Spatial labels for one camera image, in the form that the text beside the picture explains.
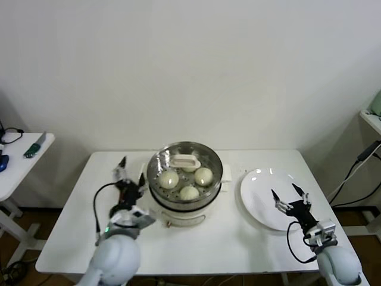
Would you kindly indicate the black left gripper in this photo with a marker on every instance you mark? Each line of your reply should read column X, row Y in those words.
column 129, row 196

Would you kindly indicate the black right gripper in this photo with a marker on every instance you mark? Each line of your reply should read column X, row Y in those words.
column 299, row 211

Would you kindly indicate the white steamed baozi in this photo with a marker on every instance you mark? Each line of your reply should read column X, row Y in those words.
column 188, row 170
column 169, row 179
column 189, row 193
column 204, row 176

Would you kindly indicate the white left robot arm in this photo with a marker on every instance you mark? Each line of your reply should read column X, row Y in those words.
column 116, row 259

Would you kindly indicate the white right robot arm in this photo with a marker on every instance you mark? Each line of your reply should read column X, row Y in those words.
column 339, row 265

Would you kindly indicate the stainless steel steamer basket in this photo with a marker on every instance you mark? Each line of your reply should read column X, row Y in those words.
column 214, row 190

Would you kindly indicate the white round plate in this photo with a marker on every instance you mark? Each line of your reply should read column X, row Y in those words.
column 259, row 190

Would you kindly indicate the white electric cooker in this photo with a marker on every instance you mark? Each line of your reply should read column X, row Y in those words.
column 184, row 216

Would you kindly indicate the black power adapter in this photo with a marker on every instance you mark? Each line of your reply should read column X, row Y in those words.
column 367, row 152

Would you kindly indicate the white side table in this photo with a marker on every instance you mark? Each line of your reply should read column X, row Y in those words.
column 26, row 172

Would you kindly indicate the white shelf table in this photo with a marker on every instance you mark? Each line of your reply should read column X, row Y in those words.
column 372, row 119

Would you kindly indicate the blue computer mouse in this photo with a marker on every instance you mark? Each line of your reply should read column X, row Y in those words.
column 3, row 162

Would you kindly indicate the pale green appliance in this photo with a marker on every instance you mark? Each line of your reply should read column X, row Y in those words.
column 376, row 102

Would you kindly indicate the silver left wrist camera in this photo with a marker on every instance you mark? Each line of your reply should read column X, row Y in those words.
column 144, row 219

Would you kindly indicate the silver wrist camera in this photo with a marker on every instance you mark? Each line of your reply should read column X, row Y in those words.
column 144, row 219
column 323, row 231

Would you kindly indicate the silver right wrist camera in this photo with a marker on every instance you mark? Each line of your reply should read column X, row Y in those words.
column 323, row 231

